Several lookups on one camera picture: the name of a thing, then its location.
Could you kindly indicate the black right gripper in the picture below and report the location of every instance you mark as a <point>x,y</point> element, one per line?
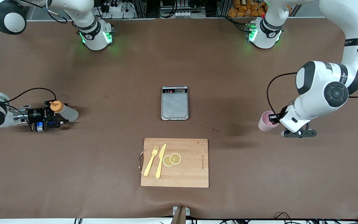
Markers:
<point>36,114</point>

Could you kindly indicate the pink cup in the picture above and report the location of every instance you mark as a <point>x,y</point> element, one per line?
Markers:
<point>264,123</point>

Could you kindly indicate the translucent sauce bottle orange cap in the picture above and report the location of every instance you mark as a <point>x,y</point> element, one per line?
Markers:
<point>68,113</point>

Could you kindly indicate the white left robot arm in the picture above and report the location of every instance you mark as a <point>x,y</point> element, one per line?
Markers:
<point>318,90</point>

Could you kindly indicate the brown table mat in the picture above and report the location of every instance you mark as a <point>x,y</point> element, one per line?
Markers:
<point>228,77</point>

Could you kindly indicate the silver digital kitchen scale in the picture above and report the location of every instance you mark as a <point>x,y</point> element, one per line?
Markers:
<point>175,105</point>

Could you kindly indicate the yellow lemon slice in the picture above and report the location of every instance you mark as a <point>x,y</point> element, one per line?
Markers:
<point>176,158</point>

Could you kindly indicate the yellow plastic fork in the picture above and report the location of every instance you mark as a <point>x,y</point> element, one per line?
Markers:
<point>150,161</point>

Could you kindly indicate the orange toy bread pile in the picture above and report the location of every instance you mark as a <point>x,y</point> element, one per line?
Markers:
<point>244,7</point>

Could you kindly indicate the yellow plastic knife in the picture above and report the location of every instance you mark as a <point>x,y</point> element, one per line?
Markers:
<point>160,161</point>

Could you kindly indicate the white power strip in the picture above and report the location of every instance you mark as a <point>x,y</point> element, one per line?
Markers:
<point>117,7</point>

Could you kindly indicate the white socket strip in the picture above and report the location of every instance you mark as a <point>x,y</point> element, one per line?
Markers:
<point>182,14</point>

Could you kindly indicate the table edge clamp bracket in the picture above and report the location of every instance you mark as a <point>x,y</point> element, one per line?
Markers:
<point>181,214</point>

